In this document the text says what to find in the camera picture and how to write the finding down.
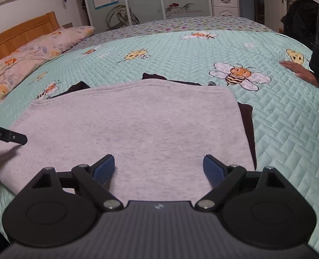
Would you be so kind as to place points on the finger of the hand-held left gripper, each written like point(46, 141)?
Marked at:
point(18, 138)

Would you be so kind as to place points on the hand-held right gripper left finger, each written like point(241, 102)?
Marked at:
point(104, 168)

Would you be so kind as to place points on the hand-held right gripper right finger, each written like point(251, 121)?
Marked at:
point(214, 168)

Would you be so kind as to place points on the grey and brown sweatshirt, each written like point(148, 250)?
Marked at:
point(135, 118)

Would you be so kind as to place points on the pile of black clothes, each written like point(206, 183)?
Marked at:
point(299, 21)

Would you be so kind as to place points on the bee print quilted bedspread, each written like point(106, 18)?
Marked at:
point(283, 129)

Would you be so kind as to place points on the pink floral pillow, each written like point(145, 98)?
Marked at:
point(27, 56)

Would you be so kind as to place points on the wooden headboard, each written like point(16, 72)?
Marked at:
point(19, 32)

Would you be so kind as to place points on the white drawer cabinet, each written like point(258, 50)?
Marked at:
point(225, 5)

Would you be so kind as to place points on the sliding door wardrobe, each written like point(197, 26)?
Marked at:
point(148, 8)

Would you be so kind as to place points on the white door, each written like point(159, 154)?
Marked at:
point(272, 8)

